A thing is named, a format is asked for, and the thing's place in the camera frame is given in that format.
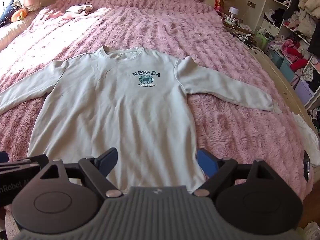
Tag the wall socket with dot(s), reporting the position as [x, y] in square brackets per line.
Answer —
[251, 4]

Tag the small pink white garment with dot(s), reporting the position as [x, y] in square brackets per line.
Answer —
[75, 11]

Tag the blue storage box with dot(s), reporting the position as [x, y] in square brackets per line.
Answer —
[282, 63]

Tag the black clothes on shelf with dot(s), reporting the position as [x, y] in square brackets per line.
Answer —
[276, 16]

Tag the black flat device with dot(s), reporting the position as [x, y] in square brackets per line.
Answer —
[307, 166]

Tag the white shelf unit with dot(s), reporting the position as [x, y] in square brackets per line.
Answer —
[287, 5]

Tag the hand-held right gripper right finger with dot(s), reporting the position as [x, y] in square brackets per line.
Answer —
[207, 163]

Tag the white printed sweatshirt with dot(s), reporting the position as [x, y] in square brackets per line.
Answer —
[120, 110]

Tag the pink clothes pile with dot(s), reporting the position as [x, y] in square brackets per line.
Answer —
[293, 52]

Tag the pink fluffy blanket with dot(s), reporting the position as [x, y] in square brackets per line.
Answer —
[175, 35]

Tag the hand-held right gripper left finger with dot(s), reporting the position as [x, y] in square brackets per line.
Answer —
[109, 158]

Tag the orange plush toy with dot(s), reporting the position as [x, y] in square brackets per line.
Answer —
[18, 15]

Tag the beige clothes pile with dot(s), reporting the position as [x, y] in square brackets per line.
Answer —
[308, 7]

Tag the red snack bag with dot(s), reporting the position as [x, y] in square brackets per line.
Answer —
[218, 4]

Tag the purple storage box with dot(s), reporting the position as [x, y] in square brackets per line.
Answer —
[303, 92]

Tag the white cloth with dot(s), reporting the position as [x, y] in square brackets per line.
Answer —
[305, 137]

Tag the dark blue printed pillow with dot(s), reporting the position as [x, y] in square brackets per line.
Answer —
[10, 11]

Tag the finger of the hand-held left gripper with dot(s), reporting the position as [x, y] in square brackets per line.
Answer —
[27, 163]

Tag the wooden bed frame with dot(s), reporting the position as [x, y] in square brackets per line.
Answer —
[280, 80]

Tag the white power strip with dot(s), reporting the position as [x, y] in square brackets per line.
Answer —
[231, 21]

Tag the white table lamp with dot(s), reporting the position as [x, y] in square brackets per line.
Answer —
[233, 11]

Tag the green storage box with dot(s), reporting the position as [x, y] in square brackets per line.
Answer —
[263, 40]

